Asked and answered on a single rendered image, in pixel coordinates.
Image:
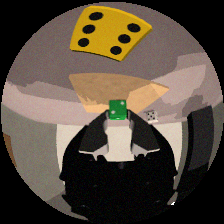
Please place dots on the yellow die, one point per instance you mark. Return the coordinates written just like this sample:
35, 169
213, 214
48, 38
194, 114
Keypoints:
108, 32

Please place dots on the tan flat mat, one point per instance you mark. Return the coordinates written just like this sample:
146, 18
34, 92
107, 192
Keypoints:
95, 90

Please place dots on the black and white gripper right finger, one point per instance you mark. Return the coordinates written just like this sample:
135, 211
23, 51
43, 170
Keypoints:
149, 141

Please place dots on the green die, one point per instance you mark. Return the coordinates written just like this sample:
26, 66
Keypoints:
117, 109

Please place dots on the white die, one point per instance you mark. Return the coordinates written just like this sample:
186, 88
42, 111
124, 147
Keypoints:
152, 116

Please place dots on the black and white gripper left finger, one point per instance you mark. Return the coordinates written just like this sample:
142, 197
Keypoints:
87, 144

